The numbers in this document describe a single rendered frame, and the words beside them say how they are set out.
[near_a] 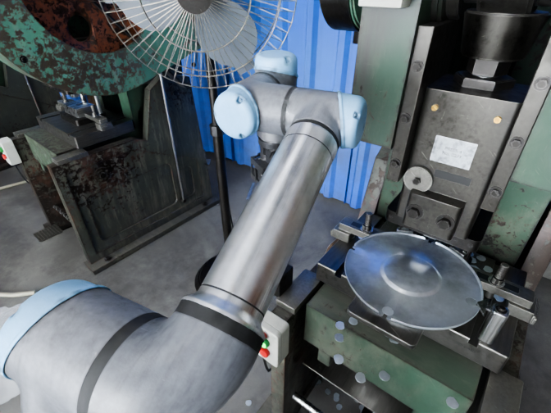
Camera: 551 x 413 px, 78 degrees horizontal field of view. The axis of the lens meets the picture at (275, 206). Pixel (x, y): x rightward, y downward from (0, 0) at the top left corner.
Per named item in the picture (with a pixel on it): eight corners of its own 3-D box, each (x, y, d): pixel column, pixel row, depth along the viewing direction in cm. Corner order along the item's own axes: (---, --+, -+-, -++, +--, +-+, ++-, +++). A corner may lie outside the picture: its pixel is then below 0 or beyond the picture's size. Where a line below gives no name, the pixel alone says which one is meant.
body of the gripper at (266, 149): (279, 171, 80) (280, 123, 72) (298, 189, 74) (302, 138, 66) (249, 179, 77) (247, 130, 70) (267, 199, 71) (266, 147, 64)
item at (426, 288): (321, 283, 74) (321, 281, 74) (375, 220, 93) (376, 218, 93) (462, 359, 60) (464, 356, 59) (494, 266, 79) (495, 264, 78)
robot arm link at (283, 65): (243, 56, 56) (266, 46, 62) (246, 120, 63) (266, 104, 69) (286, 62, 53) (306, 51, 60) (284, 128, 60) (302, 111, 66)
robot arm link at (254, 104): (274, 97, 45) (305, 75, 53) (205, 88, 49) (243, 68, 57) (275, 151, 50) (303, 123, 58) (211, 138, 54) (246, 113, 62)
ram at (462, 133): (461, 252, 66) (523, 100, 49) (387, 224, 74) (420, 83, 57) (480, 211, 78) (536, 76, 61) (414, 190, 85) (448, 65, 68)
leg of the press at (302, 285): (280, 439, 118) (284, 241, 67) (255, 418, 124) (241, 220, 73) (385, 282, 179) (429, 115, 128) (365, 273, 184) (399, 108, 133)
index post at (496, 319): (491, 346, 70) (509, 316, 65) (475, 338, 72) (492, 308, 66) (494, 336, 72) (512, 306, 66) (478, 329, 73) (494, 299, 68)
